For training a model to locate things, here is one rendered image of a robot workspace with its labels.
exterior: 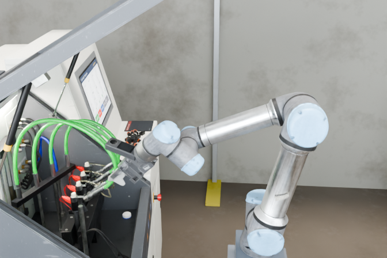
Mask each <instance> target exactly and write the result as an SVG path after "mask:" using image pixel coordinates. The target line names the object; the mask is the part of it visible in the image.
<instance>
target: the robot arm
mask: <svg viewBox="0 0 387 258"><path fill-rule="evenodd" d="M273 125H277V126H279V127H280V126H282V129H281V132H280V135H279V139H280V141H281V143H282V145H281V147H280V150H279V153H278V156H277V159H276V162H275V165H274V168H273V170H272V173H271V177H270V180H269V182H268V185H267V188H266V189H255V190H253V191H250V192H248V194H247V196H246V213H245V227H244V230H243V232H242V234H241V237H240V248H241V250H242V251H243V252H244V253H245V254H247V255H248V256H250V257H254V258H270V257H273V256H275V255H276V254H277V253H279V252H280V251H281V250H282V249H283V246H284V238H283V234H284V231H285V228H286V226H287V223H288V217H287V215H286V212H287V209H288V207H289V204H290V202H291V199H292V197H293V194H294V191H295V188H296V186H297V183H298V180H299V177H300V175H301V172H302V170H303V167H304V164H305V162H306V159H307V157H308V154H309V153H311V152H313V151H315V150H316V147H317V145H318V144H319V143H321V142H322V141H323V140H324V139H325V137H326V135H327V133H328V127H329V125H328V119H327V116H326V114H325V112H324V111H323V110H322V109H321V107H320V106H319V104H318V102H317V100H316V99H315V98H314V97H313V96H312V95H310V94H308V93H305V92H294V93H289V94H285V95H282V96H279V97H276V98H273V99H270V101H269V103H268V104H265V105H262V106H259V107H256V108H252V109H249V110H247V111H243V112H240V113H237V114H235V115H231V116H228V117H225V118H223V119H219V120H216V121H214V122H211V123H207V124H204V125H202V126H199V127H193V126H186V127H184V128H183V129H182V130H181V132H180V129H179V128H177V125H176V124H175V123H174V122H172V121H168V120H166V121H163V122H162V123H160V124H159V125H157V126H156V127H154V129H153V130H152V131H151V132H150V133H149V134H148V135H147V136H146V137H145V138H143V139H142V140H141V141H140V142H139V143H138V144H137V146H134V145H131V144H129V143H126V142H123V141H121V140H118V139H116V138H113V137H111V138H110V139H109V140H108V142H107V143H106V144H105V149H106V150H109V151H111V152H113V153H116V154H118V155H121V156H123V157H124V159H123V160H122V161H121V162H120V163H119V164H118V165H117V167H118V168H117V169H116V170H115V171H114V170H113V171H112V173H111V174H110V175H109V176H108V181H109V182H110V181H114V182H116V183H118V184H119V185H122V186H124V185H125V182H124V180H123V177H124V176H125V175H126V176H128V177H129V178H130V181H132V182H133V183H134V184H135V183H136V182H137V181H139V180H140V179H141V178H142V177H143V176H144V174H145V173H146V172H147V171H149V170H150V169H151V168H152V167H153V166H154V165H155V163H156V162H157V160H158V159H157V157H158V156H159V155H160V154H163V155H164V156H165V157H166V158H168V159H169V160H170V161H172V162H173V163H174V164H175V165H176V166H177V167H179V168H180V169H181V171H183V172H185V173H186V174H187V175H189V176H193V175H194V174H196V173H197V172H198V171H199V170H200V169H201V167H202V166H203V164H204V158H203V157H202V156H201V155H200V154H199V153H198V149H201V148H203V147H206V146H210V145H213V144H216V143H219V142H223V141H226V140H228V139H232V138H235V137H238V136H241V135H245V134H248V133H250V132H254V131H257V130H261V129H263V128H266V127H270V126H273Z"/></svg>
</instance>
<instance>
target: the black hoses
mask: <svg viewBox="0 0 387 258"><path fill-rule="evenodd" d="M25 120H29V121H31V122H34V121H33V120H32V119H30V118H26V119H25ZM22 124H26V125H28V123H26V122H23V123H22ZM36 127H37V129H38V131H39V129H40V127H39V125H38V124H37V125H36ZM18 129H24V127H18ZM31 129H32V131H33V133H34V136H36V131H35V129H34V128H33V127H31ZM26 133H27V134H28V136H29V139H30V142H31V144H30V145H29V144H28V145H25V146H26V147H27V146H29V147H31V169H30V171H29V170H26V171H25V173H29V174H26V176H25V177H24V179H23V180H22V182H20V184H21V185H24V186H26V188H25V187H23V186H21V188H22V189H24V190H26V189H28V187H29V186H30V184H31V183H32V181H33V167H32V147H33V140H32V137H31V134H30V133H29V131H27V132H26ZM40 137H41V135H40ZM40 137H39V141H38V146H37V147H36V165H37V160H38V157H39V163H38V165H37V171H38V170H39V166H40V163H41V155H40V153H39V150H40ZM28 176H29V177H28ZM26 179H28V181H27V180H26ZM24 182H26V183H27V185H26V184H25V183H24ZM39 182H42V179H41V177H40V176H39Z"/></svg>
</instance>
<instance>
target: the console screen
mask: <svg viewBox="0 0 387 258"><path fill-rule="evenodd" d="M74 74H75V77H76V79H77V82H78V85H79V88H80V90H81V93H82V96H83V98H84V101H85V104H86V107H87V109H88V112H89V115H90V118H91V120H93V121H95V122H98V123H100V124H102V125H103V126H104V127H105V126H106V124H107V121H108V119H109V117H110V114H111V112H112V110H113V104H112V101H111V98H110V95H109V92H108V89H107V86H106V84H105V81H104V77H103V74H102V72H101V69H100V66H99V63H98V60H97V57H96V54H95V52H94V51H93V52H92V53H91V54H90V55H89V56H88V57H87V59H86V60H85V61H84V62H83V64H81V65H80V67H79V68H78V69H77V70H76V71H75V72H74Z"/></svg>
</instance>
